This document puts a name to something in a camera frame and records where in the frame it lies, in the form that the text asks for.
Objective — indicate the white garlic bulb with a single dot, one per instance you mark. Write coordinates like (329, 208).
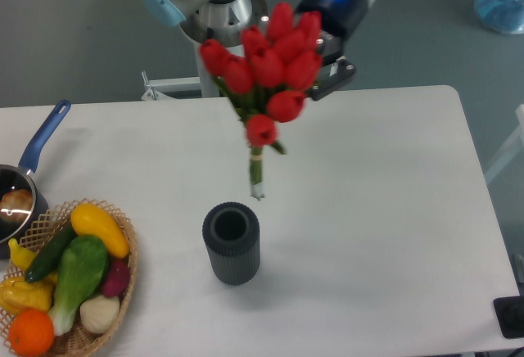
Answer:
(98, 313)

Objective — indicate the brown bread roll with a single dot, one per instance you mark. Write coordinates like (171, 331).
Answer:
(16, 206)

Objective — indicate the woven wicker basket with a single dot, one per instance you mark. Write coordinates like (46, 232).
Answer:
(78, 341)

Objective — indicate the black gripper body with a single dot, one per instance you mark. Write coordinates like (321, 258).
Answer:
(339, 19)

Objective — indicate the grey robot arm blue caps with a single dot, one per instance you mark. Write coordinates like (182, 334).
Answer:
(224, 20)

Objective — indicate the dark grey ribbed vase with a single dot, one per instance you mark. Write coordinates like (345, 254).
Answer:
(231, 233)

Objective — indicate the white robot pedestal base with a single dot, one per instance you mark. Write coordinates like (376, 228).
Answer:
(184, 84)

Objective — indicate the dark green cucumber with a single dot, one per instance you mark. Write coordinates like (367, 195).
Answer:
(48, 259)

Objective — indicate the yellow bumpy gourd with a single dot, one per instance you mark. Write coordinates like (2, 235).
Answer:
(17, 295)

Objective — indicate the small yellow banana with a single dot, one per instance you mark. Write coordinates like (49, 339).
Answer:
(21, 258)

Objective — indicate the green bok choy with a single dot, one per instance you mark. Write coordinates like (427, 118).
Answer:
(80, 271)

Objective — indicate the yellow squash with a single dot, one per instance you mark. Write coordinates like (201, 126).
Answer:
(88, 219)

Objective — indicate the white frame at right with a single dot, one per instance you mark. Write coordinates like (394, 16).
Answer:
(508, 150)

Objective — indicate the red tulip bouquet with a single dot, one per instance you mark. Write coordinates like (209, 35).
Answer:
(267, 86)

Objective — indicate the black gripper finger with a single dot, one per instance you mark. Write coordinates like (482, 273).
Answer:
(341, 73)

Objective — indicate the black device at edge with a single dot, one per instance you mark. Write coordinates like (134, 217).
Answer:
(509, 313)

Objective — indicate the orange fruit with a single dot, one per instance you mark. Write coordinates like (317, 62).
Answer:
(31, 333)

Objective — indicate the blue handled saucepan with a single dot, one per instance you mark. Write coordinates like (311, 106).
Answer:
(14, 177)

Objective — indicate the purple red radish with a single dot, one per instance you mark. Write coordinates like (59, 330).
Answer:
(117, 278)

